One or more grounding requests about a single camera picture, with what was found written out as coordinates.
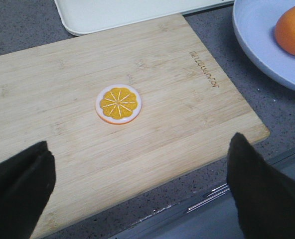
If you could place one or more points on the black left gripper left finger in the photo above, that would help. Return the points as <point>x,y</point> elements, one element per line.
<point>27,180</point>

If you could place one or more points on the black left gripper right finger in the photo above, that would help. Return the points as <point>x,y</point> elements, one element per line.
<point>264,197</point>

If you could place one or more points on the whole orange fruit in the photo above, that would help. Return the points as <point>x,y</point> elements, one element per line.
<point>285,31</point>

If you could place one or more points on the light blue plate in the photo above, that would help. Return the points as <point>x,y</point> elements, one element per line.
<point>254,23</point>

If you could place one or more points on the white rectangular tray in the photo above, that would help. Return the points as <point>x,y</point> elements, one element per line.
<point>82,17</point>

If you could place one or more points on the orange slice toy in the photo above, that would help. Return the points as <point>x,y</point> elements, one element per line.
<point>118,104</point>

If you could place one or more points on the wooden cutting board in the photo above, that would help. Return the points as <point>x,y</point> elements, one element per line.
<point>190,111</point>

